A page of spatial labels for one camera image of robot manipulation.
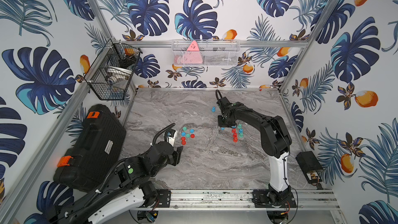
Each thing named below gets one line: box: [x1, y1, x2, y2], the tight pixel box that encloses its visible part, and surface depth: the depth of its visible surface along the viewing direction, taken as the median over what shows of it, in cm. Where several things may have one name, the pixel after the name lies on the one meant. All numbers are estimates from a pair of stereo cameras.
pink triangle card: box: [183, 40, 203, 64], surface depth 92 cm
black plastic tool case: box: [53, 104, 127, 192], surface depth 69 cm
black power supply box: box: [295, 150, 323, 184], surface depth 82 cm
